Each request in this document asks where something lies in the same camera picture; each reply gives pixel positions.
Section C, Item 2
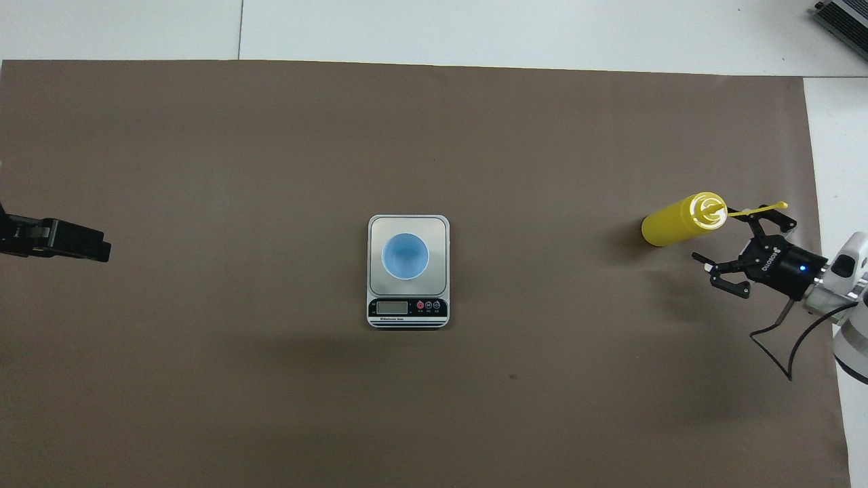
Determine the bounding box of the light blue plastic cup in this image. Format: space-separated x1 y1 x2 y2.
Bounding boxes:
381 232 430 281

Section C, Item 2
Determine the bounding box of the grey ribbed metal device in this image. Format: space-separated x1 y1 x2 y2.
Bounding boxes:
812 0 868 43

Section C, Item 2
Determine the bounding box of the silver digital kitchen scale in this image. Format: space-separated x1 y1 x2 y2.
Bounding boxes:
367 214 451 330

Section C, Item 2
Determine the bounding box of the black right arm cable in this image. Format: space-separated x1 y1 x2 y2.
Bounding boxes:
749 298 861 382

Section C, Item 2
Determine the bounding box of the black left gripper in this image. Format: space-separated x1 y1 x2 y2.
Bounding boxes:
0 203 113 264

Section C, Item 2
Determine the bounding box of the yellow squeeze bottle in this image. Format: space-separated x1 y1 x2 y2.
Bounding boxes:
641 191 789 248

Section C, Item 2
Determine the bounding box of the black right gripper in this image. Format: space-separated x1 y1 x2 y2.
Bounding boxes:
692 207 829 300

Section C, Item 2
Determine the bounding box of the brown table mat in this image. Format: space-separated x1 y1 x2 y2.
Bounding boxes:
0 60 852 488

